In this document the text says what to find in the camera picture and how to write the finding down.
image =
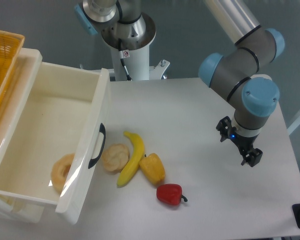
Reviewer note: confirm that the beige donut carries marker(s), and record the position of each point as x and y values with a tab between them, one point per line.
60	171

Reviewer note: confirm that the orange woven basket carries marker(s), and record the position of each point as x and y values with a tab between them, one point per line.
10	46

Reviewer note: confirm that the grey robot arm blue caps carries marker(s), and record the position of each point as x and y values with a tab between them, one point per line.
234	77

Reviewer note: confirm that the white drawer cabinet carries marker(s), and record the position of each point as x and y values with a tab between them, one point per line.
26	68

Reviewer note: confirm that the white top drawer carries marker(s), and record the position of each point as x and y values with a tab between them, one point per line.
65	112

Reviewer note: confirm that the yellow bell pepper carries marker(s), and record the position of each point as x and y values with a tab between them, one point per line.
152	167

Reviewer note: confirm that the round beige bread roll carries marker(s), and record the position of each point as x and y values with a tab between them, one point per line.
115	158

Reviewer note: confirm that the red bell pepper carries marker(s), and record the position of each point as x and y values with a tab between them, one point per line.
170	194

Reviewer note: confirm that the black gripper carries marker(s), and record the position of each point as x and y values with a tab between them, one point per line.
251	156

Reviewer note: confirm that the yellow banana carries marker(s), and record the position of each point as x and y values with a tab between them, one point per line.
132	166

